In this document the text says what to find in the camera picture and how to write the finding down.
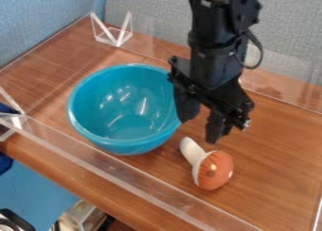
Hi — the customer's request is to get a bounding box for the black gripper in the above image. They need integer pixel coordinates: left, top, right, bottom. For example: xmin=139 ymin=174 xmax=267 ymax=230
xmin=168 ymin=47 xmax=254 ymax=143

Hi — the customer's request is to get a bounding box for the brown white toy mushroom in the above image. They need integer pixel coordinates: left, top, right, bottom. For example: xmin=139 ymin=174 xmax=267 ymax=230
xmin=180 ymin=137 xmax=234 ymax=190

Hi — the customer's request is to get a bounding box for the blue plastic bowl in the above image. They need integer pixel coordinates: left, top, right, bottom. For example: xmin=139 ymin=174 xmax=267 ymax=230
xmin=67 ymin=64 xmax=182 ymax=156

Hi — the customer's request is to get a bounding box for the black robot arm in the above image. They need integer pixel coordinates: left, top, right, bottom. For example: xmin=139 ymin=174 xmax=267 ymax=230
xmin=168 ymin=0 xmax=262 ymax=143

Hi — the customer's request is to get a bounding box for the clear acrylic back barrier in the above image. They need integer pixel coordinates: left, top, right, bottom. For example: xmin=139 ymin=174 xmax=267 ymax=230
xmin=120 ymin=32 xmax=322 ymax=114

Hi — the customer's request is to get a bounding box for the clear acrylic barrier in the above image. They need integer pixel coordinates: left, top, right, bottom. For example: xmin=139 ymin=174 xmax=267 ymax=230
xmin=120 ymin=32 xmax=322 ymax=114
xmin=1 ymin=115 xmax=262 ymax=231

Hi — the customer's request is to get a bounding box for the clear acrylic front barrier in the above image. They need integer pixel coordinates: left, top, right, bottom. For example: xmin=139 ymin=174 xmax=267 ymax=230
xmin=1 ymin=115 xmax=262 ymax=231

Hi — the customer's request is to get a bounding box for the grey box under table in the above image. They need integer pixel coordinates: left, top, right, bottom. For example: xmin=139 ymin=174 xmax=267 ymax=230
xmin=57 ymin=200 xmax=107 ymax=231

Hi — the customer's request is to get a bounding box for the blue cloth object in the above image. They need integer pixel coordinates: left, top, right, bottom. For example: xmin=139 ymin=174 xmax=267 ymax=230
xmin=0 ymin=102 xmax=20 ymax=176

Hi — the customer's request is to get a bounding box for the black white object below table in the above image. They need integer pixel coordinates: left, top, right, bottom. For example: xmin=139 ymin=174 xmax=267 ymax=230
xmin=0 ymin=208 xmax=35 ymax=231

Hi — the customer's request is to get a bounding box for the clear acrylic corner bracket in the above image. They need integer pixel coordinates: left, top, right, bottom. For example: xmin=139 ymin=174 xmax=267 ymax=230
xmin=89 ymin=12 xmax=134 ymax=47

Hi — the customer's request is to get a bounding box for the clear acrylic left bracket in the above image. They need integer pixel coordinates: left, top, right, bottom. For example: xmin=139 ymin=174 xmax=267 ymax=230
xmin=0 ymin=86 xmax=25 ymax=142

